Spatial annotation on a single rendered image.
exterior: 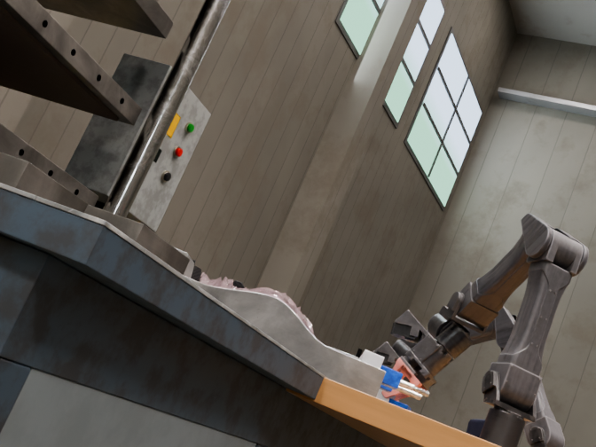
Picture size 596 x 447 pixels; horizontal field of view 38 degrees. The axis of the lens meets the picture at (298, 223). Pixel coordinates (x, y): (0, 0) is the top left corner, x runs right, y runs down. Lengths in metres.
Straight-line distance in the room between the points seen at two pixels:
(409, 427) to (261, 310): 0.35
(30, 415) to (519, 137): 11.03
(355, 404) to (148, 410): 0.40
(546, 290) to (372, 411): 0.45
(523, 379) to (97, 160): 1.33
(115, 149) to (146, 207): 0.22
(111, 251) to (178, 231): 5.54
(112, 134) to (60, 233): 1.70
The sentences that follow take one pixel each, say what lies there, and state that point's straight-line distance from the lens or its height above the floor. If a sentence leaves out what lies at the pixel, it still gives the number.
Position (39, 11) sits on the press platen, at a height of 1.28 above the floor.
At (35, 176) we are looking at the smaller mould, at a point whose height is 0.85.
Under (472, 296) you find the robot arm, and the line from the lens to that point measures 1.74.
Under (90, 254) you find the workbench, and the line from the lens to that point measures 0.69.
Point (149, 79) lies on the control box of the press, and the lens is 2.43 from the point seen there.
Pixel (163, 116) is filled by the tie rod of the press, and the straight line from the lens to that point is 2.22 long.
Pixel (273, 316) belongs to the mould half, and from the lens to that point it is 1.45.
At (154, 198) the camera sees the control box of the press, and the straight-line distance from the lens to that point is 2.51.
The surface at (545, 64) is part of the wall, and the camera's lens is 12.14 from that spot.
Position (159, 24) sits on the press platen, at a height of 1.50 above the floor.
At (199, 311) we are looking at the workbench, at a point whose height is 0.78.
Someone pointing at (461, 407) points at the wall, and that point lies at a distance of 10.67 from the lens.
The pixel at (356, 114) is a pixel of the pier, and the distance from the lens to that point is 7.75.
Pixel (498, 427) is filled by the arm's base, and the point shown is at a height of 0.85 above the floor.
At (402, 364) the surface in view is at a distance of 1.75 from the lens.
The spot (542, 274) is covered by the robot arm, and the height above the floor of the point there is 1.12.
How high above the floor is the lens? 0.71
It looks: 12 degrees up
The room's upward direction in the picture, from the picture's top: 23 degrees clockwise
